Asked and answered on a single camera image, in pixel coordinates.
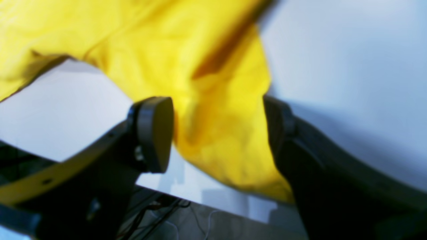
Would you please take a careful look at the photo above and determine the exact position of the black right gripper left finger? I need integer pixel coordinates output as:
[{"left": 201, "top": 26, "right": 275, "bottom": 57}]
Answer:
[{"left": 0, "top": 97, "right": 174, "bottom": 240}]

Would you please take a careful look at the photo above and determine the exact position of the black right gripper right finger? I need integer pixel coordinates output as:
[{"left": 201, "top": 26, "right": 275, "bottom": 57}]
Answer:
[{"left": 263, "top": 95, "right": 427, "bottom": 240}]

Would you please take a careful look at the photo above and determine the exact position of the orange yellow t-shirt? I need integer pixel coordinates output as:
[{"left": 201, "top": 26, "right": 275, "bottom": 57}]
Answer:
[{"left": 1, "top": 0, "right": 295, "bottom": 203}]

